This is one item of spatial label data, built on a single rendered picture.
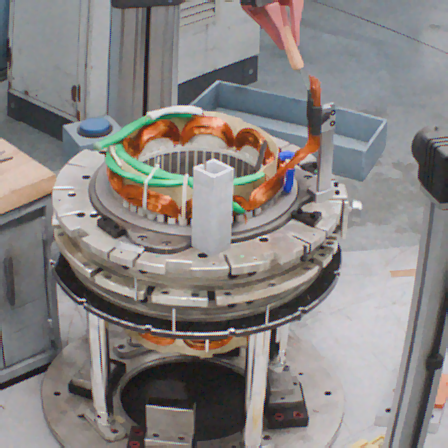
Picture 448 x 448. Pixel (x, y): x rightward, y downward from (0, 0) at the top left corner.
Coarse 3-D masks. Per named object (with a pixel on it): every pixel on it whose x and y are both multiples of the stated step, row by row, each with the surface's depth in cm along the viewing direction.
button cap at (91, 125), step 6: (84, 120) 168; (90, 120) 168; (96, 120) 168; (102, 120) 168; (84, 126) 166; (90, 126) 166; (96, 126) 166; (102, 126) 166; (108, 126) 167; (84, 132) 166; (90, 132) 166; (96, 132) 166; (102, 132) 166
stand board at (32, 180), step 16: (0, 144) 157; (16, 160) 153; (32, 160) 153; (0, 176) 150; (16, 176) 150; (32, 176) 150; (48, 176) 150; (0, 192) 146; (16, 192) 147; (32, 192) 149; (48, 192) 151; (0, 208) 146
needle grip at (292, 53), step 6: (288, 30) 158; (288, 36) 159; (288, 42) 159; (294, 42) 159; (288, 48) 159; (294, 48) 159; (288, 54) 159; (294, 54) 159; (294, 60) 159; (300, 60) 160; (294, 66) 160; (300, 66) 160
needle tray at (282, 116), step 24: (216, 96) 175; (240, 96) 174; (264, 96) 172; (288, 96) 171; (264, 120) 173; (288, 120) 173; (336, 120) 170; (360, 120) 168; (384, 120) 166; (336, 144) 159; (360, 144) 168; (384, 144) 167; (336, 168) 161; (360, 168) 159
